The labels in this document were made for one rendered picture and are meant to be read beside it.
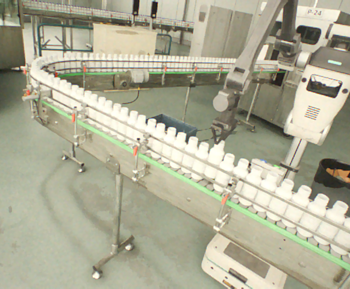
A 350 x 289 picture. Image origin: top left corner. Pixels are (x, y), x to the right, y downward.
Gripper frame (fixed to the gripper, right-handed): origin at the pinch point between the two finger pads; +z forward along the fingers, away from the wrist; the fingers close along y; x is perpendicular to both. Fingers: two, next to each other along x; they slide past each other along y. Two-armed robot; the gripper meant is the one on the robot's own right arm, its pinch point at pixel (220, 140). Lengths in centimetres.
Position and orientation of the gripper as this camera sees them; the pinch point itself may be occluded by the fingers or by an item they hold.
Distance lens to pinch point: 103.7
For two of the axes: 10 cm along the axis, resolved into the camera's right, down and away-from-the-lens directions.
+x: 8.0, 3.9, -4.5
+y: -5.7, 2.7, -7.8
